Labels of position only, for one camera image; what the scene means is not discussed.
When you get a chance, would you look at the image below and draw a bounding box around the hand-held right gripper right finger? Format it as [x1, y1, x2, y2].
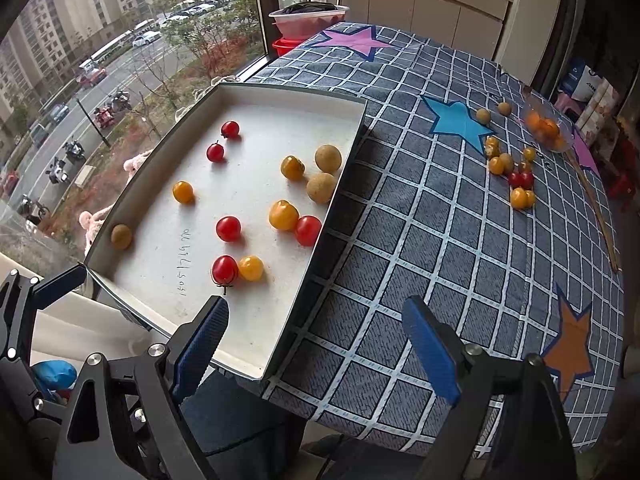
[401, 296, 578, 480]

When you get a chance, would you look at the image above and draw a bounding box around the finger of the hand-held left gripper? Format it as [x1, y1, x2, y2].
[0, 350, 66, 426]
[0, 263, 89, 361]

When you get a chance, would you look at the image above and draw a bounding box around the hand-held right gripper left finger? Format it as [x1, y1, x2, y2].
[52, 296, 230, 480]

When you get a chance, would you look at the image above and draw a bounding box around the olive tomato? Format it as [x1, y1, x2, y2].
[110, 224, 133, 251]

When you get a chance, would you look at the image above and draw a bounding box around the white rectangular tray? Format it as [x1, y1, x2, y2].
[82, 82, 368, 381]

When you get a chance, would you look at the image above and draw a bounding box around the blue plastic bag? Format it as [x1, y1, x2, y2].
[30, 360, 78, 403]

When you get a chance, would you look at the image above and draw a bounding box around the pink plush toy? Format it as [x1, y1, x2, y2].
[77, 207, 116, 256]
[122, 149, 153, 186]

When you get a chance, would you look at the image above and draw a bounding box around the grey checked star tablecloth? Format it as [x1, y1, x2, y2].
[247, 22, 626, 456]

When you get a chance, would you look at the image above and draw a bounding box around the pile of yellow tomatoes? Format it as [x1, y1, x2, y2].
[484, 135, 538, 211]

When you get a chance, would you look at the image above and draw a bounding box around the clear glass bowl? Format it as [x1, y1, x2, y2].
[520, 87, 576, 153]

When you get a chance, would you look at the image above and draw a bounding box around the pink plastic stool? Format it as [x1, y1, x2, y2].
[554, 92, 583, 116]

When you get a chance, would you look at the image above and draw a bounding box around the patterned paper package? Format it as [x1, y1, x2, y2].
[575, 82, 621, 148]

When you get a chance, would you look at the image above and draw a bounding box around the white blue shopping bag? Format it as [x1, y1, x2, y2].
[557, 57, 608, 103]

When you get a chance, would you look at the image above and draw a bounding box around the red plastic bowl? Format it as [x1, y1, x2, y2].
[271, 37, 306, 57]

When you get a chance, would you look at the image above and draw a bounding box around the white cabinet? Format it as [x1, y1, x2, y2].
[325, 0, 516, 61]

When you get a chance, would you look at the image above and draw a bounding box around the pink plastic container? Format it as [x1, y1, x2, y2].
[269, 4, 351, 41]

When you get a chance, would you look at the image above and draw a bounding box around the dark cloth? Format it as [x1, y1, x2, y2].
[280, 2, 341, 15]

